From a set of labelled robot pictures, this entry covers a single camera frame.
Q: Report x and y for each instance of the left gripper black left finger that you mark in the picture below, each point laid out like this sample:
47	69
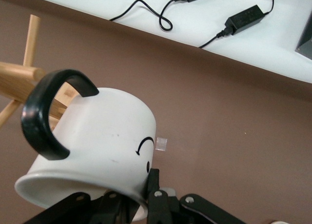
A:
112	209

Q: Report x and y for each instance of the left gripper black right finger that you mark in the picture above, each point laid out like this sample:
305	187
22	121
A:
158	209

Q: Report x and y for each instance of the clear tape piece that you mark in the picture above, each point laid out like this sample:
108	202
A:
161	144

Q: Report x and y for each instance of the wooden mug stand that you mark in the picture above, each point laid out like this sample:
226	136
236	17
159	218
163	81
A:
14	75

